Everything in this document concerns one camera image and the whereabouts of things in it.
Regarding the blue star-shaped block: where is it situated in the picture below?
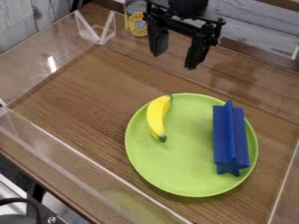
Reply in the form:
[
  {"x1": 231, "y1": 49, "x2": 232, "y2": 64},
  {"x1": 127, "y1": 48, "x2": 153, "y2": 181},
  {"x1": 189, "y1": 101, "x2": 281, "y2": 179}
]
[{"x1": 212, "y1": 101, "x2": 249, "y2": 177}]

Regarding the black cable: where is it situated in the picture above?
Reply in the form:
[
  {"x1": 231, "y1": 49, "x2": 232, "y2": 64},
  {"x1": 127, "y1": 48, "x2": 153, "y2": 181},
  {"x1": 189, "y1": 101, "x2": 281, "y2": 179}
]
[{"x1": 0, "y1": 197, "x2": 42, "y2": 224}]

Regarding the green plate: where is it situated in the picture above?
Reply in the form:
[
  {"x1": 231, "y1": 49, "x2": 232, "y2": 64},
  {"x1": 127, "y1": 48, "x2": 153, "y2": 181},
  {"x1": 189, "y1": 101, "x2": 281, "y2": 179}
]
[{"x1": 125, "y1": 93, "x2": 257, "y2": 198}]

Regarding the clear acrylic corner bracket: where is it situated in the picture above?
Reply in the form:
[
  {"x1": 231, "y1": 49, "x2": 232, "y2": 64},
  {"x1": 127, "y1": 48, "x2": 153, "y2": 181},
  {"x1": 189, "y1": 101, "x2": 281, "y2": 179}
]
[{"x1": 73, "y1": 10, "x2": 116, "y2": 46}]

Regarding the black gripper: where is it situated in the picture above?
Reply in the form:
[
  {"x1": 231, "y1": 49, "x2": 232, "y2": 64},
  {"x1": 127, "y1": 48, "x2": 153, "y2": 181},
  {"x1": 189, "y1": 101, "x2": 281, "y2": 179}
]
[{"x1": 144, "y1": 0, "x2": 225, "y2": 70}]

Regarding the clear acrylic front wall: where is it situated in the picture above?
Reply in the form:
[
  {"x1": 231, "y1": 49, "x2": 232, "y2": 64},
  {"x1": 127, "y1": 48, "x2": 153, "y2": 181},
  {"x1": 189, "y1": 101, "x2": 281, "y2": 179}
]
[{"x1": 0, "y1": 107, "x2": 192, "y2": 224}]

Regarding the yellow pineapple can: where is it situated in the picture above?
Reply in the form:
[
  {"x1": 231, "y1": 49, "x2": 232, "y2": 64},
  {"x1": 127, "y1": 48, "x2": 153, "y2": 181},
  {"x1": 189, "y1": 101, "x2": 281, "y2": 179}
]
[{"x1": 124, "y1": 0, "x2": 147, "y2": 38}]

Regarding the yellow banana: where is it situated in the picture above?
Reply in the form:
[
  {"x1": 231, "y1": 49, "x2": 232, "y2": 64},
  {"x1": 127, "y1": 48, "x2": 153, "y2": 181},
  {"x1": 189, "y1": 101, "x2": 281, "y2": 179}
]
[{"x1": 145, "y1": 94, "x2": 173, "y2": 143}]

